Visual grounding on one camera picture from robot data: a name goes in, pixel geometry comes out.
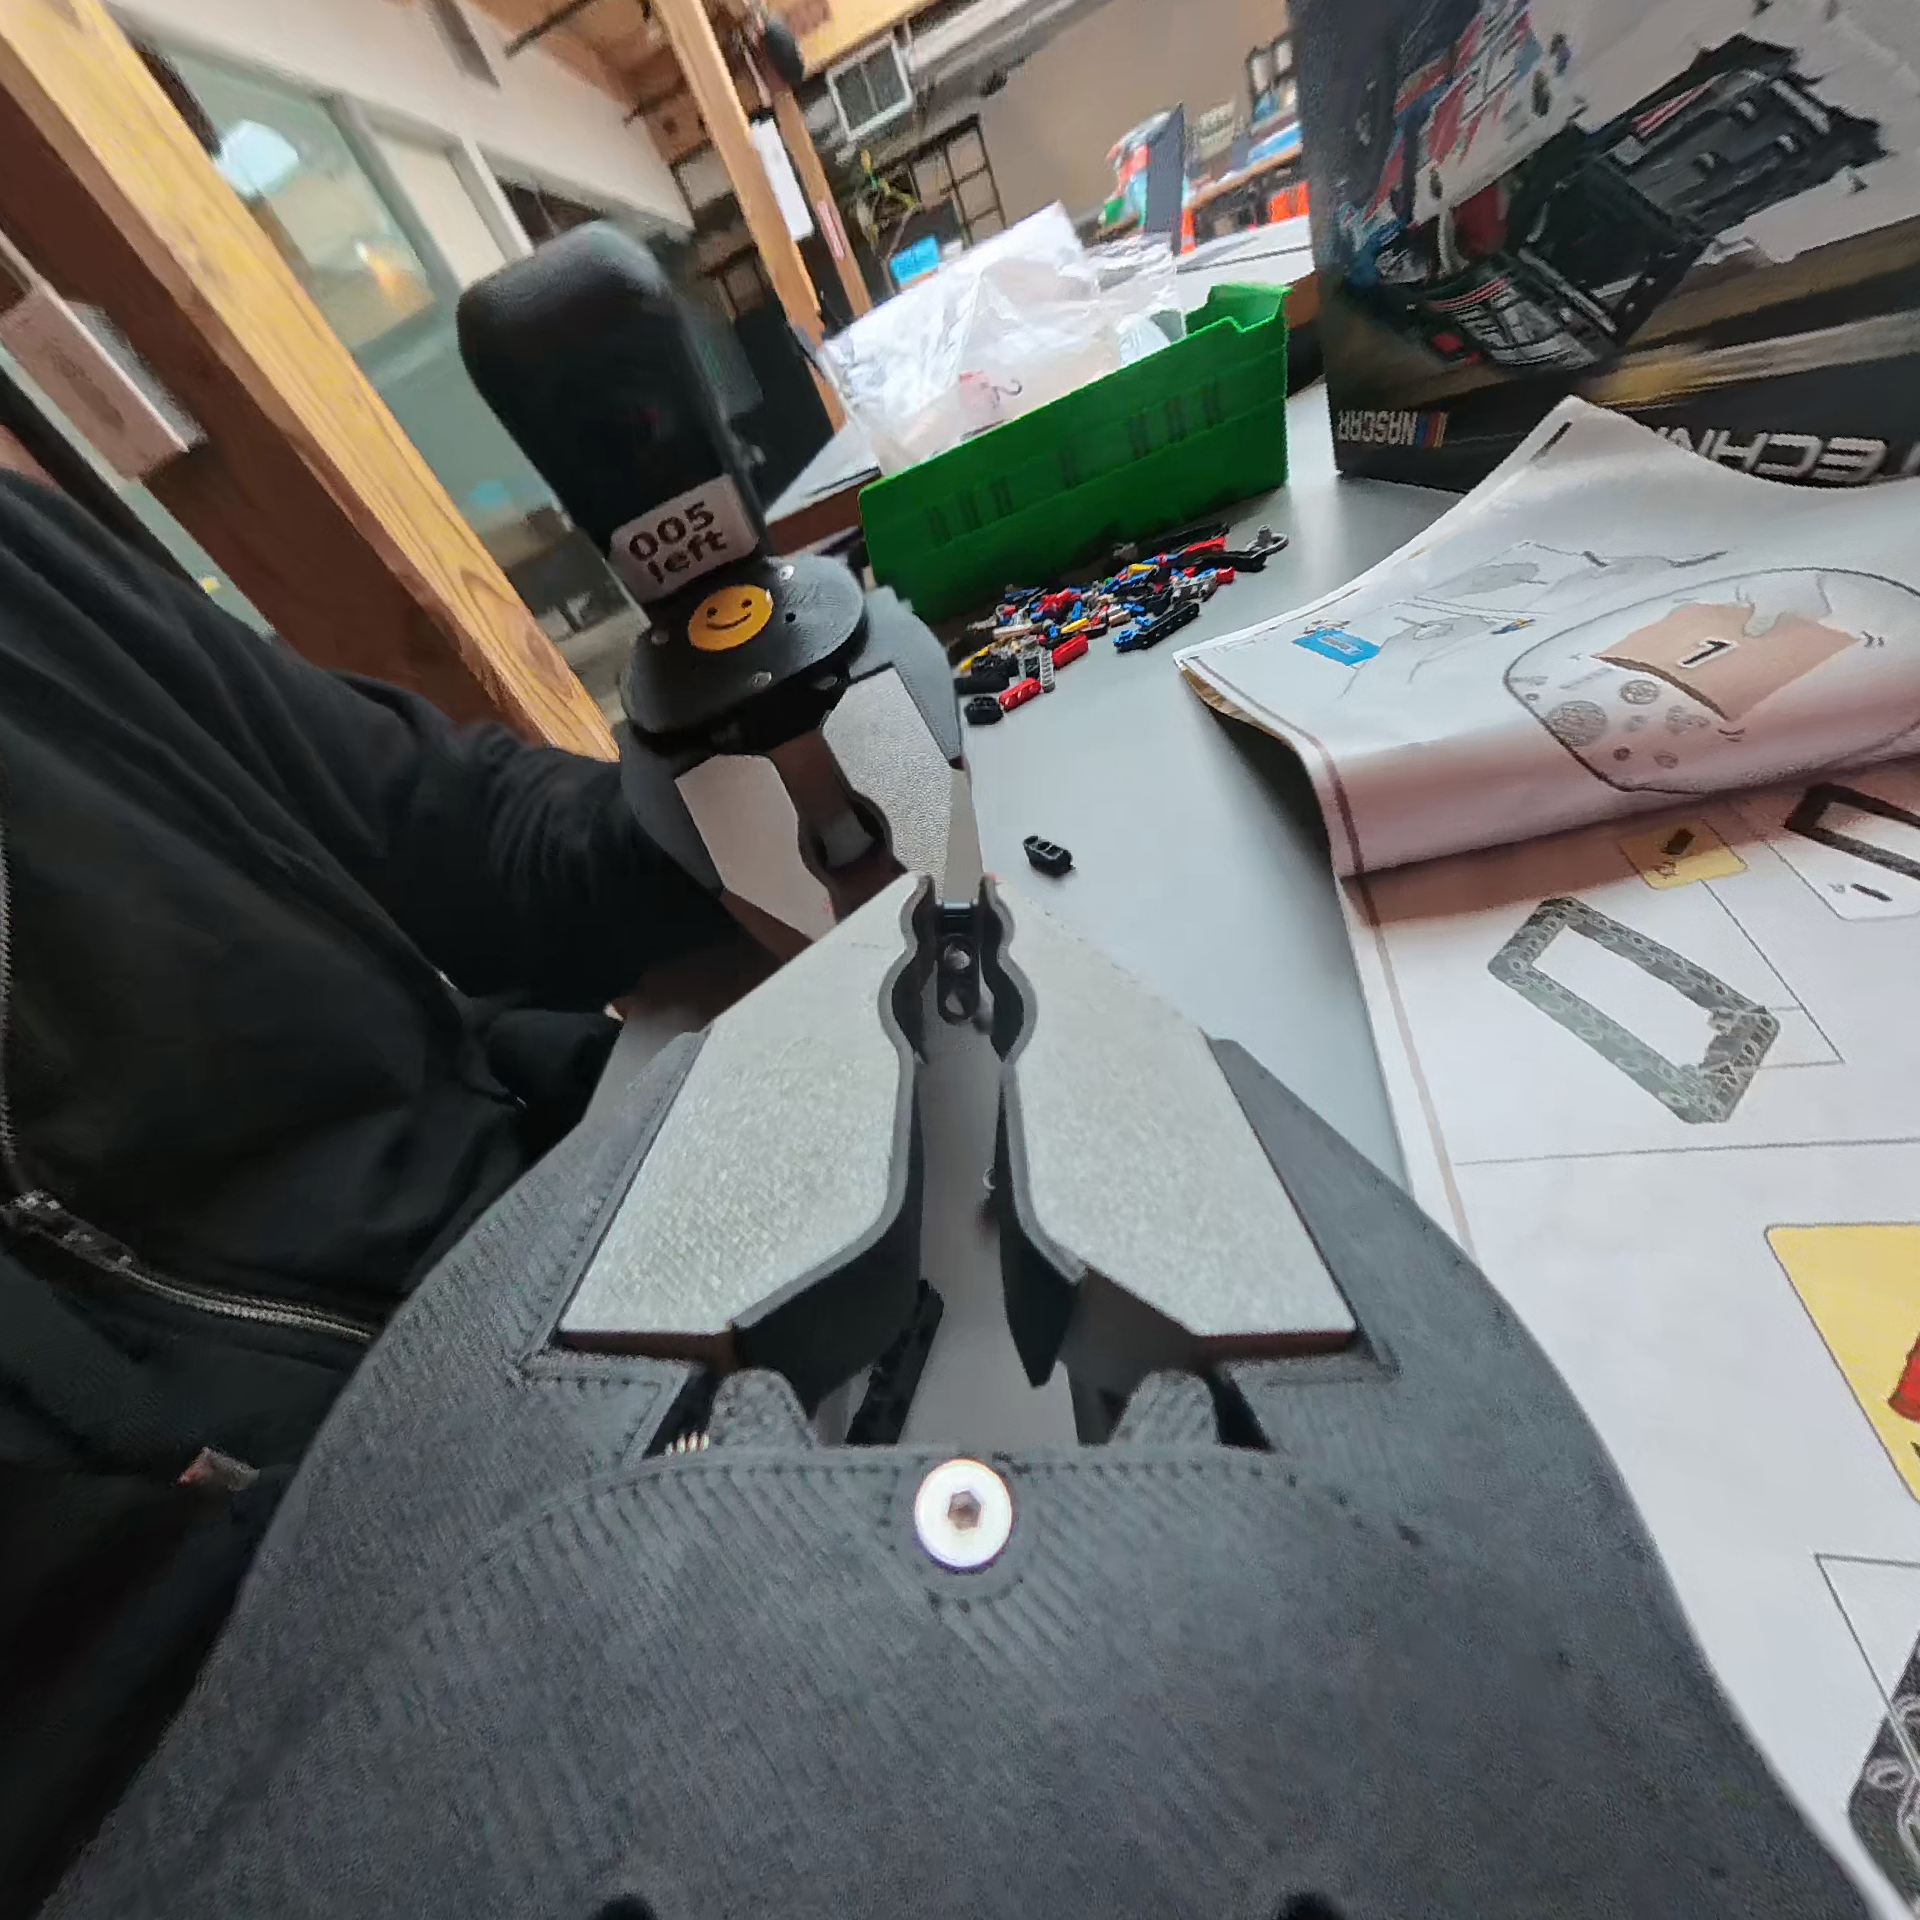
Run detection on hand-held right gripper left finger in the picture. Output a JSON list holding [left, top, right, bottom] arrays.
[[556, 879, 923, 1413]]

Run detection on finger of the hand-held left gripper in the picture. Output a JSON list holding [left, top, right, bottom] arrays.
[[673, 747, 889, 964], [833, 668, 993, 890]]

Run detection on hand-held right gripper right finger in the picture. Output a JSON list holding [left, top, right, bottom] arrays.
[[982, 879, 1361, 1445]]

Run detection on short black lego beam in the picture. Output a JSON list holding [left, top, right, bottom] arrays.
[[911, 896, 1003, 1029]]

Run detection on black rectangular lego frame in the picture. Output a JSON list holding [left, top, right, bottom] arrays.
[[847, 1283, 945, 1447]]

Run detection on person's left forearm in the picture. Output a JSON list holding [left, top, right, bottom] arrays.
[[345, 675, 735, 1039]]

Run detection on pile of small lego pieces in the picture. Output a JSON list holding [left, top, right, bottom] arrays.
[[945, 521, 1291, 711]]

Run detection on lego instruction booklet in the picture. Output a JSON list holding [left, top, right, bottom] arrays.
[[1174, 399, 1920, 1920]]

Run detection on lego set box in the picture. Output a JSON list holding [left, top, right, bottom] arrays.
[[1287, 0, 1920, 495]]

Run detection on green plastic bin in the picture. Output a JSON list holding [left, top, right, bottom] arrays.
[[858, 282, 1291, 625]]

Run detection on clear plastic bags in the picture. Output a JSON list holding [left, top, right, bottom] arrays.
[[817, 201, 1190, 477]]

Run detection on slim wooden post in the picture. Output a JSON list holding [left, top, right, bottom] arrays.
[[652, 0, 875, 429]]

